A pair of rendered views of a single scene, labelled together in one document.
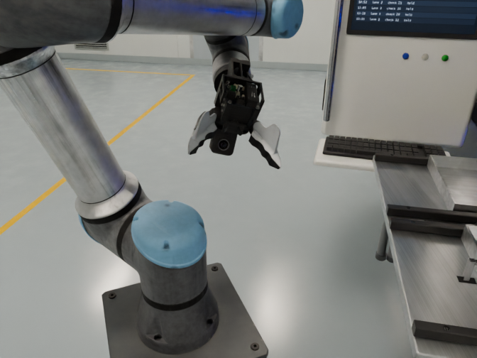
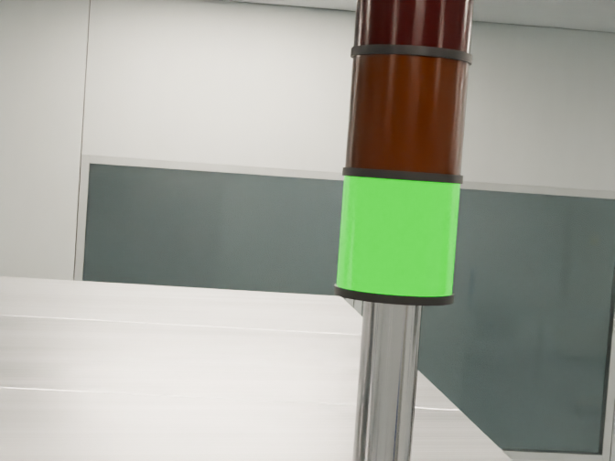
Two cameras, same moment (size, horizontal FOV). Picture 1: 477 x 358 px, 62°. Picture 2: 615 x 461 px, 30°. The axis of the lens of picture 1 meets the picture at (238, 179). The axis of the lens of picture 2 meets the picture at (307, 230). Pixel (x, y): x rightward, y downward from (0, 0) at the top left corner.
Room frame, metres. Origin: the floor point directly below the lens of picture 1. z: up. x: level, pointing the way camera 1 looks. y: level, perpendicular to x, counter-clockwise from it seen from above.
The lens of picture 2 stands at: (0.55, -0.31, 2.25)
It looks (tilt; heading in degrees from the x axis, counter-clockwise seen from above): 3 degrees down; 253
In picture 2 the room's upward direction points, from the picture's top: 4 degrees clockwise
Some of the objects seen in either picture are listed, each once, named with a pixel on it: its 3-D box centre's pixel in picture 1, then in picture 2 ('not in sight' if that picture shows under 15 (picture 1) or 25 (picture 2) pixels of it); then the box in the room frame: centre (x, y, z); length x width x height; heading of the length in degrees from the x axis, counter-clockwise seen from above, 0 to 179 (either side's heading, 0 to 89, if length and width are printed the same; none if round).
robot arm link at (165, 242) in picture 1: (168, 247); not in sight; (0.54, 0.12, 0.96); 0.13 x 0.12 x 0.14; 49
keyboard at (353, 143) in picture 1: (383, 149); not in sight; (1.25, -0.50, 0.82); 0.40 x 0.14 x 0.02; 74
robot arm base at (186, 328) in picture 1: (176, 300); not in sight; (0.53, 0.11, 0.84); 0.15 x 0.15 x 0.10
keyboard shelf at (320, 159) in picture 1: (382, 153); not in sight; (1.27, -0.50, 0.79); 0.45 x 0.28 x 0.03; 74
